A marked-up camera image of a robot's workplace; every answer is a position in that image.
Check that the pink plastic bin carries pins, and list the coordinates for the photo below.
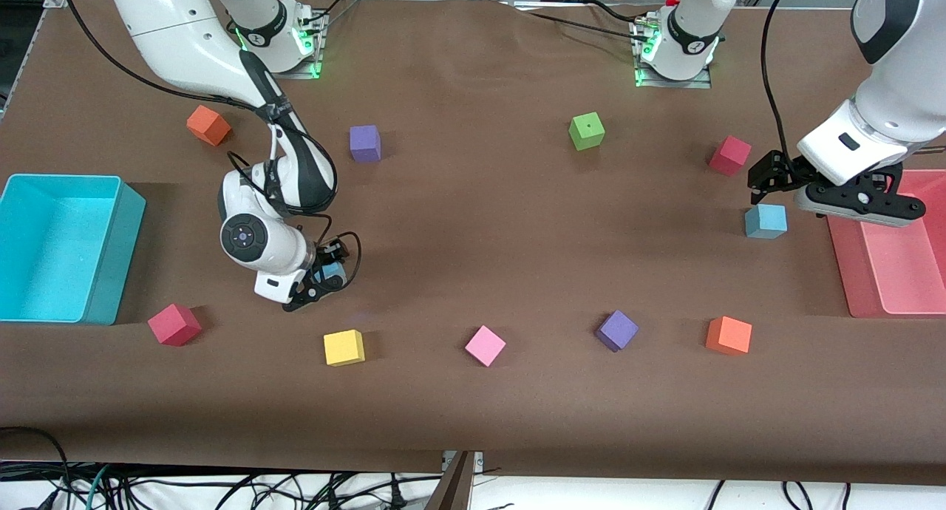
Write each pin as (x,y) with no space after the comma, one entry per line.
(902,273)

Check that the yellow foam block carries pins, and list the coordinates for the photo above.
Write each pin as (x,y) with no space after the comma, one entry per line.
(344,347)

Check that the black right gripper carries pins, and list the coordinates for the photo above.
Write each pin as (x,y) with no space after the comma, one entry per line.
(330,253)

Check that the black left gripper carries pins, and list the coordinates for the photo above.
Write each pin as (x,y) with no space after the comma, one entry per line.
(778,168)

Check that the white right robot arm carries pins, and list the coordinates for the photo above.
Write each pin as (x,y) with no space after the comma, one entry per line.
(177,44)

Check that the brown table cover sheet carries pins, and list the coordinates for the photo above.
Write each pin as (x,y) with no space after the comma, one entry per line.
(473,421)

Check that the orange foam block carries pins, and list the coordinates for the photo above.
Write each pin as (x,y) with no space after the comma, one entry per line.
(729,335)
(208,126)

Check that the blue foam block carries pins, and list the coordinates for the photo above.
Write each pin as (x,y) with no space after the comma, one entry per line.
(334,273)
(765,223)

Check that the red foam block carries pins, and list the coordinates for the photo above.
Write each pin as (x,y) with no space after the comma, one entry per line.
(174,325)
(729,155)

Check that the pink foam block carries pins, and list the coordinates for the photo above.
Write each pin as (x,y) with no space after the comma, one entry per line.
(485,345)

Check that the purple foam block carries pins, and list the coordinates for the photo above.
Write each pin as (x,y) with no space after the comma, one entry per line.
(616,330)
(365,142)

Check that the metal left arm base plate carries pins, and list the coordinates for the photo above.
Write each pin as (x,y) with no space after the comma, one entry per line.
(695,83)

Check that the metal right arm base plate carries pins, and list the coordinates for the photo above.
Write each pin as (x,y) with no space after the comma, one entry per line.
(316,52)

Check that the dark table support beam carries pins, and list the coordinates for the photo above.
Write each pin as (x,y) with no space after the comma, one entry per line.
(451,491)

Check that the teal plastic bin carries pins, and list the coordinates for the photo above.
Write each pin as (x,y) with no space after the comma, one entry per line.
(52,244)

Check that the green foam block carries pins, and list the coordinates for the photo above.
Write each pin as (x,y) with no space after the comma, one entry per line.
(587,131)

